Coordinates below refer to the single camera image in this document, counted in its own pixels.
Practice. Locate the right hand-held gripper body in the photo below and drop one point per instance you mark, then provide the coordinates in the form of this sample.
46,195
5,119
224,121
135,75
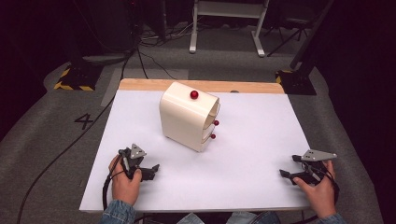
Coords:
314,169

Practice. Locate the black stand base hazard stripes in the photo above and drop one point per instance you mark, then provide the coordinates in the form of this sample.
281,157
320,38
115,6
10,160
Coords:
297,82
77,79

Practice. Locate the cream mini drawer cabinet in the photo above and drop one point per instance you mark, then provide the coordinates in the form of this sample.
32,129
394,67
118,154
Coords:
183,119

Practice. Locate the white metal desk frame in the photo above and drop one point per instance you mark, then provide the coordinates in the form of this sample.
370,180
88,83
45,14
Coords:
229,9

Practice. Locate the black slanted stand pole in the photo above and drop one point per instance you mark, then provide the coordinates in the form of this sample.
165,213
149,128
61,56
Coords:
311,34

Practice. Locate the dark equipment case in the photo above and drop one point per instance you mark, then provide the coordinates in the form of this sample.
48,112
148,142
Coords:
115,25

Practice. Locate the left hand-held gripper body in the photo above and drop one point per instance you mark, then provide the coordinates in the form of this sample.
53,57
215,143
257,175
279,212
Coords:
134,158

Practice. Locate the person's left hand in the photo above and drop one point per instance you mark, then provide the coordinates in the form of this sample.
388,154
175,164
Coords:
124,189

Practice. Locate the cream drawer with red knob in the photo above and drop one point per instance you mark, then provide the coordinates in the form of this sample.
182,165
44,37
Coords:
209,138
212,124

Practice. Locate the black tripod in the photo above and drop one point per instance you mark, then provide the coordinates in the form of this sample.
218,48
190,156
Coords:
288,34

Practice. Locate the person's right hand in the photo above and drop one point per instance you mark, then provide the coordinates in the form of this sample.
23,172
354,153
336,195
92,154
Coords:
322,196

